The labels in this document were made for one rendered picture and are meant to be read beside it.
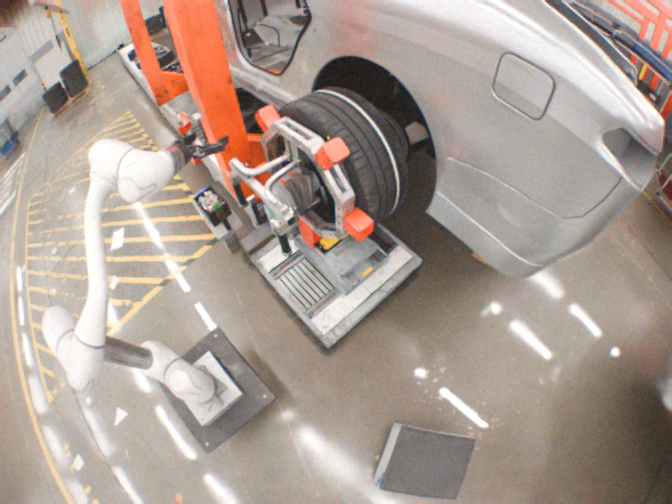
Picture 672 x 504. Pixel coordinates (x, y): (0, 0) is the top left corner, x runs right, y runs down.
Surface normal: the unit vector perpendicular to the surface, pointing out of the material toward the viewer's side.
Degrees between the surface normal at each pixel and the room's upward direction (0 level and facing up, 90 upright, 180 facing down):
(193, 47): 90
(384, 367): 0
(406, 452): 0
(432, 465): 0
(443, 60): 90
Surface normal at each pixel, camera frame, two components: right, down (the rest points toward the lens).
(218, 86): 0.66, 0.63
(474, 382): -0.03, -0.51
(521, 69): -0.75, 0.58
